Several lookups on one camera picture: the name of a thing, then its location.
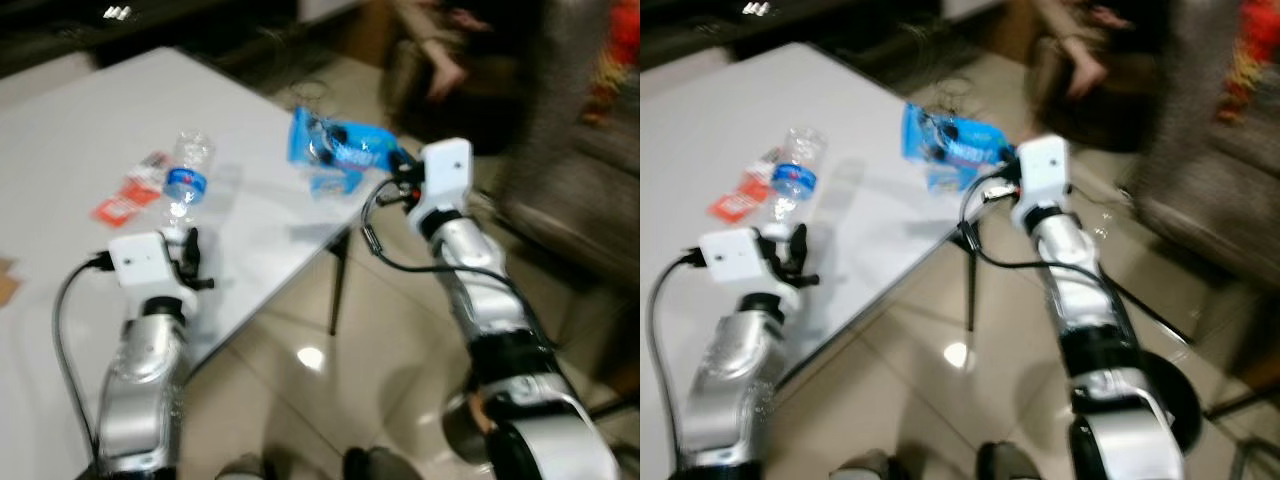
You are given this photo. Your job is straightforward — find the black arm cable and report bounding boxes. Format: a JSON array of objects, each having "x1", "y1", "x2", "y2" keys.
[
  {"x1": 51, "y1": 254, "x2": 117, "y2": 463},
  {"x1": 647, "y1": 249, "x2": 707, "y2": 463},
  {"x1": 359, "y1": 179, "x2": 523, "y2": 293},
  {"x1": 957, "y1": 168, "x2": 1193, "y2": 343}
]

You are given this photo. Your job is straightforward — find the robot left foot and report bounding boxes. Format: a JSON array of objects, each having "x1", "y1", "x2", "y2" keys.
[
  {"x1": 829, "y1": 449, "x2": 892, "y2": 480},
  {"x1": 214, "y1": 451, "x2": 267, "y2": 480}
]

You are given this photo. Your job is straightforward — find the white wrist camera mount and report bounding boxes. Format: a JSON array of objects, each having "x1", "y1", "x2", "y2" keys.
[
  {"x1": 407, "y1": 137, "x2": 474, "y2": 227},
  {"x1": 107, "y1": 231, "x2": 197, "y2": 303},
  {"x1": 697, "y1": 227, "x2": 789, "y2": 298},
  {"x1": 1009, "y1": 134, "x2": 1070, "y2": 217}
]

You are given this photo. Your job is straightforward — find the dark table leg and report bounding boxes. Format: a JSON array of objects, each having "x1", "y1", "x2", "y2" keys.
[
  {"x1": 961, "y1": 238, "x2": 982, "y2": 333},
  {"x1": 327, "y1": 234, "x2": 352, "y2": 337}
]

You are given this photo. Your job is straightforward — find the clear plastic water bottle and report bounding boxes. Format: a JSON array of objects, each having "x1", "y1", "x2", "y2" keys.
[
  {"x1": 768, "y1": 127, "x2": 830, "y2": 227},
  {"x1": 163, "y1": 130, "x2": 217, "y2": 229}
]

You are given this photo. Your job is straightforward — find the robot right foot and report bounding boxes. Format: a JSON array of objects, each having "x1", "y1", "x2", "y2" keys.
[
  {"x1": 343, "y1": 444, "x2": 423, "y2": 480},
  {"x1": 976, "y1": 439, "x2": 1043, "y2": 480}
]

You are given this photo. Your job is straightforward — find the dark low cabinet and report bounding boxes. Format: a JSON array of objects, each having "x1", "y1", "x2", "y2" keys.
[
  {"x1": 0, "y1": 0, "x2": 301, "y2": 79},
  {"x1": 640, "y1": 0, "x2": 943, "y2": 67}
]

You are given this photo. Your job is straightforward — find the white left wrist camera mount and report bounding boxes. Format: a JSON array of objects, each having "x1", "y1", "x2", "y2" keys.
[
  {"x1": 107, "y1": 231, "x2": 197, "y2": 303},
  {"x1": 697, "y1": 227, "x2": 789, "y2": 298}
]

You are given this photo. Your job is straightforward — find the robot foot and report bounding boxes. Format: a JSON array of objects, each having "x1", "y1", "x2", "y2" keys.
[
  {"x1": 976, "y1": 439, "x2": 1043, "y2": 480},
  {"x1": 214, "y1": 451, "x2": 267, "y2": 480},
  {"x1": 343, "y1": 444, "x2": 423, "y2": 480},
  {"x1": 829, "y1": 449, "x2": 892, "y2": 480}
]

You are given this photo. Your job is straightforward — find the red snack packet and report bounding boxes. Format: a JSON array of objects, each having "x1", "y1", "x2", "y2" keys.
[
  {"x1": 91, "y1": 150, "x2": 172, "y2": 227},
  {"x1": 709, "y1": 148, "x2": 787, "y2": 224}
]

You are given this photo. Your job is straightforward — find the blue snack bag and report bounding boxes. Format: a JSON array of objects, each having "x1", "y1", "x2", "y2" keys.
[
  {"x1": 287, "y1": 104, "x2": 411, "y2": 196},
  {"x1": 901, "y1": 101, "x2": 1017, "y2": 193}
]

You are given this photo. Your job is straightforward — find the grey brown sofa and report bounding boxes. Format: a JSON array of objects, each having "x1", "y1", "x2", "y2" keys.
[
  {"x1": 1130, "y1": 0, "x2": 1280, "y2": 293},
  {"x1": 498, "y1": 0, "x2": 641, "y2": 293}
]

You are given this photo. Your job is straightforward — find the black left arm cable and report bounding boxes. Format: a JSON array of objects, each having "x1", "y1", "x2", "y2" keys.
[
  {"x1": 647, "y1": 249, "x2": 707, "y2": 463},
  {"x1": 51, "y1": 254, "x2": 117, "y2": 463}
]

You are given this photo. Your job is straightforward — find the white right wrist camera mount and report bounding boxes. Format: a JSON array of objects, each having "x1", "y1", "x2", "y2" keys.
[
  {"x1": 407, "y1": 137, "x2": 474, "y2": 227},
  {"x1": 1009, "y1": 134, "x2": 1070, "y2": 217}
]

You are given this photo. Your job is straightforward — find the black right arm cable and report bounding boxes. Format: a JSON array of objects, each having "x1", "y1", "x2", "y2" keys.
[
  {"x1": 957, "y1": 168, "x2": 1193, "y2": 343},
  {"x1": 359, "y1": 179, "x2": 523, "y2": 293}
]

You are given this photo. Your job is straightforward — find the red patterned cloth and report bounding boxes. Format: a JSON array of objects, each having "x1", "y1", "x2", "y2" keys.
[
  {"x1": 1218, "y1": 0, "x2": 1280, "y2": 123},
  {"x1": 588, "y1": 0, "x2": 641, "y2": 123}
]

